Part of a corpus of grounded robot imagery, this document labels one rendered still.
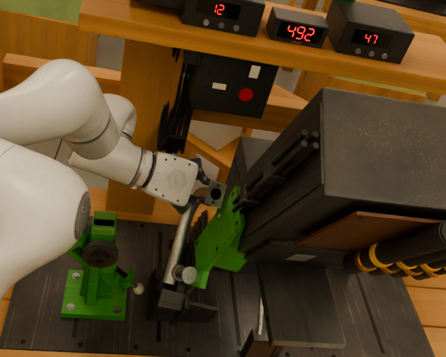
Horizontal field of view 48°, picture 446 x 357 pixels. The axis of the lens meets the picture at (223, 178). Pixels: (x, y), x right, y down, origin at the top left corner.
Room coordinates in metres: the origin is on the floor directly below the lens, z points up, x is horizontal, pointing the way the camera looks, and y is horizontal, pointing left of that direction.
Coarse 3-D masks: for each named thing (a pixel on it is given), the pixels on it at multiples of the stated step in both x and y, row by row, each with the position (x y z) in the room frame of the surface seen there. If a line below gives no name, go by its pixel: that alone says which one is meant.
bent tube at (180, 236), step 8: (216, 184) 0.85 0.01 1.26; (224, 184) 0.86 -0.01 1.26; (200, 192) 0.87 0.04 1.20; (208, 192) 0.83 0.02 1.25; (216, 192) 0.87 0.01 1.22; (224, 192) 0.85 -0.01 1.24; (208, 200) 0.82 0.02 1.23; (216, 200) 0.83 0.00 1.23; (192, 208) 0.89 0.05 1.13; (184, 216) 0.88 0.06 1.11; (192, 216) 0.88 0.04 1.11; (184, 224) 0.86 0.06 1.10; (176, 232) 0.85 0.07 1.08; (184, 232) 0.85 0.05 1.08; (176, 240) 0.83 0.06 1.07; (184, 240) 0.84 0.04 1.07; (176, 248) 0.82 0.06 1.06; (176, 256) 0.80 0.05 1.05; (168, 264) 0.78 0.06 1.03; (176, 264) 0.79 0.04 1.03; (168, 272) 0.77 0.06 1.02; (168, 280) 0.75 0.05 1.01
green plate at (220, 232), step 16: (224, 208) 0.83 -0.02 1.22; (240, 208) 0.78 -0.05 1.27; (208, 224) 0.84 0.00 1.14; (224, 224) 0.79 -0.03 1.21; (240, 224) 0.74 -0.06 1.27; (208, 240) 0.79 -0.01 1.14; (224, 240) 0.75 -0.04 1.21; (208, 256) 0.75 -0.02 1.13; (224, 256) 0.75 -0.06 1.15; (240, 256) 0.76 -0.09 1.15
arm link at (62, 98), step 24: (48, 72) 0.53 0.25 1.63; (72, 72) 0.54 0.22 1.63; (0, 96) 0.47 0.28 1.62; (24, 96) 0.48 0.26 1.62; (48, 96) 0.49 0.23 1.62; (72, 96) 0.52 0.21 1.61; (96, 96) 0.56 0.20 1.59; (0, 120) 0.46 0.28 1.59; (24, 120) 0.47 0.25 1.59; (48, 120) 0.49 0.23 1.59; (72, 120) 0.51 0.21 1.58; (96, 120) 0.57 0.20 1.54; (24, 144) 0.49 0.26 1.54
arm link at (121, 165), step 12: (120, 144) 0.79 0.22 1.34; (132, 144) 0.81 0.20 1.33; (72, 156) 0.73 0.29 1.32; (108, 156) 0.75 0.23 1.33; (120, 156) 0.77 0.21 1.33; (132, 156) 0.78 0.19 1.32; (84, 168) 0.73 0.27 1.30; (96, 168) 0.74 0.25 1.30; (108, 168) 0.75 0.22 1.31; (120, 168) 0.76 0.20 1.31; (132, 168) 0.77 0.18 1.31; (120, 180) 0.76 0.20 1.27
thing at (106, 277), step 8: (80, 240) 0.69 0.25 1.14; (88, 240) 0.71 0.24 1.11; (72, 248) 0.68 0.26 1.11; (80, 248) 0.70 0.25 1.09; (72, 256) 0.68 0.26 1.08; (80, 256) 0.69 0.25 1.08; (104, 272) 0.71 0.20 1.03; (120, 272) 0.73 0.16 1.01; (128, 272) 0.75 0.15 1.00; (104, 280) 0.70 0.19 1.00; (112, 280) 0.71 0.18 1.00; (120, 280) 0.73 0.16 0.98; (128, 280) 0.73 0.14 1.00; (120, 288) 0.72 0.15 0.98
